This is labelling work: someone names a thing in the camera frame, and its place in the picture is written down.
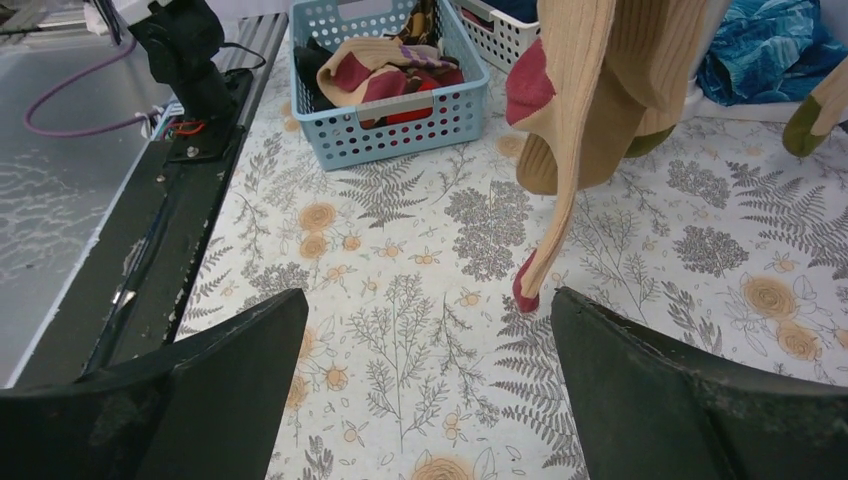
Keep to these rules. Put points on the white laundry basket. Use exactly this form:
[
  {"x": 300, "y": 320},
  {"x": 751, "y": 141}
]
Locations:
[{"x": 499, "y": 38}]

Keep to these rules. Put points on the blue laundry basket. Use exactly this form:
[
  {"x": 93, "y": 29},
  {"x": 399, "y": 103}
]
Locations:
[{"x": 349, "y": 136}]

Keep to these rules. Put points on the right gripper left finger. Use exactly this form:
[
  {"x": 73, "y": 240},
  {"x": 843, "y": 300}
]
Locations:
[{"x": 207, "y": 407}]

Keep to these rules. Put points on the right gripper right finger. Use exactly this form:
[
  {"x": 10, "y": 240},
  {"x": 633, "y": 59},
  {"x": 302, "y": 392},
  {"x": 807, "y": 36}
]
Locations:
[{"x": 647, "y": 406}]

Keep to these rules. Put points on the tan ribbed sock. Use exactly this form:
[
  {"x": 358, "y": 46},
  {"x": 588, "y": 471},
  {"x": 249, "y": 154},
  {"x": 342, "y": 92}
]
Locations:
[{"x": 640, "y": 92}]

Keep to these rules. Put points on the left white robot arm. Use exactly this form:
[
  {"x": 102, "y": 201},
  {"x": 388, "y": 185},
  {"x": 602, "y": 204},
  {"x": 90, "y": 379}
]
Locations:
[{"x": 181, "y": 38}]

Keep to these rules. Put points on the pile of socks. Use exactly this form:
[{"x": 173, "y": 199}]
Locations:
[{"x": 366, "y": 69}]

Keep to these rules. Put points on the blue patterned cloth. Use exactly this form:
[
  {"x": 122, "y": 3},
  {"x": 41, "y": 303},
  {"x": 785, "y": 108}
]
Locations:
[{"x": 767, "y": 52}]

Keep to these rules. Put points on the red striped sock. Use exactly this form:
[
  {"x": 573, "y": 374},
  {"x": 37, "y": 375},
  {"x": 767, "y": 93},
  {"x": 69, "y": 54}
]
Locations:
[{"x": 549, "y": 92}]

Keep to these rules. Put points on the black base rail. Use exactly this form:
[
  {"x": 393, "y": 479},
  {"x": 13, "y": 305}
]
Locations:
[{"x": 132, "y": 288}]

